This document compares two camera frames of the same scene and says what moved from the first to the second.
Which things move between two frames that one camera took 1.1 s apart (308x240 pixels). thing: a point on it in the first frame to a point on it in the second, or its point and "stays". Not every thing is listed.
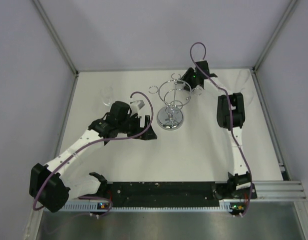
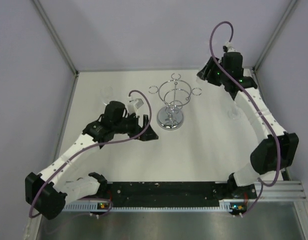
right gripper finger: x=186 y=76 to x=210 y=72
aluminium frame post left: x=60 y=43 stays
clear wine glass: x=106 y=93 stays
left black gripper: x=137 y=119 stays
